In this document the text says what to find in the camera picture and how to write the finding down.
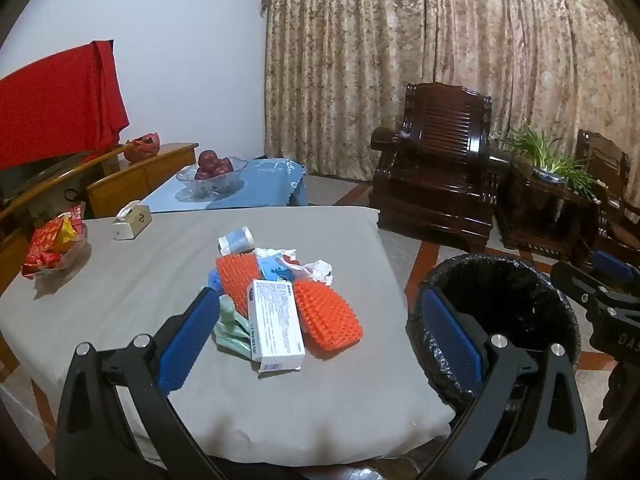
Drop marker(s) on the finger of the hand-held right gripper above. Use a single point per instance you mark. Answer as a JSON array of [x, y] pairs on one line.
[[611, 263], [575, 282]]

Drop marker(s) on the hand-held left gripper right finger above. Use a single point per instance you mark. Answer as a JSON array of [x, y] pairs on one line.
[[452, 335]]

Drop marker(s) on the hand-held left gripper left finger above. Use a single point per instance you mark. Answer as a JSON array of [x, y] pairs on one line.
[[187, 335]]

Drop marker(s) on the green plastic wrapper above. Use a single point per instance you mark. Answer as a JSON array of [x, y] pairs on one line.
[[232, 335]]

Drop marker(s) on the black-lined trash bin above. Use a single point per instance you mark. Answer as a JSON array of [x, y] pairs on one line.
[[525, 305]]

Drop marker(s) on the orange spiky mat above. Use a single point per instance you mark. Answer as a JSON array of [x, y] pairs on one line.
[[327, 317], [237, 280]]

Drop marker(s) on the white medicine box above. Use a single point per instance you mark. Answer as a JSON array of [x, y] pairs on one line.
[[275, 325]]

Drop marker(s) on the blue and white paper cup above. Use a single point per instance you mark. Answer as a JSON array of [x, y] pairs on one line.
[[237, 241]]

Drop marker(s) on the blue plastic packet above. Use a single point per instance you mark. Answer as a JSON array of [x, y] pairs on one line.
[[275, 269]]

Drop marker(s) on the white tissue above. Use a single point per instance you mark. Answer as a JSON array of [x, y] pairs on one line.
[[317, 270]]

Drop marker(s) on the dark wooden side table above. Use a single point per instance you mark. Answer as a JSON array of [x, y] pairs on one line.
[[540, 220]]

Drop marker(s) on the dark wooden armchair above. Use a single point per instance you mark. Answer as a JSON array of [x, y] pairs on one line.
[[440, 160], [600, 160]]

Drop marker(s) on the white tissue box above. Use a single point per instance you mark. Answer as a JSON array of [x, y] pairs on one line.
[[132, 225]]

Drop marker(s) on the green potted plant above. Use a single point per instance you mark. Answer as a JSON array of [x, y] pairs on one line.
[[540, 152]]

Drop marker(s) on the glass snack dish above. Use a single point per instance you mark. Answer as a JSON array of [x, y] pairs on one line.
[[70, 255]]

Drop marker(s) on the glass fruit bowl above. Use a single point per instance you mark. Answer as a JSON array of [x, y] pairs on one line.
[[212, 187]]

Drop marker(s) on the red apple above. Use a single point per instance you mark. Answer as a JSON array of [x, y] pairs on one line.
[[225, 165], [207, 158], [202, 173]]

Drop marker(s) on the wooden cabinet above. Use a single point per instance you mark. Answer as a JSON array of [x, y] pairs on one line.
[[150, 175]]

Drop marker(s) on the pile of red snack packets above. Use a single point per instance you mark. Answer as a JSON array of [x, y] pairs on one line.
[[47, 240]]

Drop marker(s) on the blue covered low table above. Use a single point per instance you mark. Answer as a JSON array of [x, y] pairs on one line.
[[270, 180]]

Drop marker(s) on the black television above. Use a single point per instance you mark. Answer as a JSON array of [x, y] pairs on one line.
[[30, 175]]

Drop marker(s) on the red cloth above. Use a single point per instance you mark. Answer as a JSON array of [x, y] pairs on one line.
[[50, 105]]

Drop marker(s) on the beige patterned curtain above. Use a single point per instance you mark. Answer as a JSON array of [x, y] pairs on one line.
[[375, 60]]

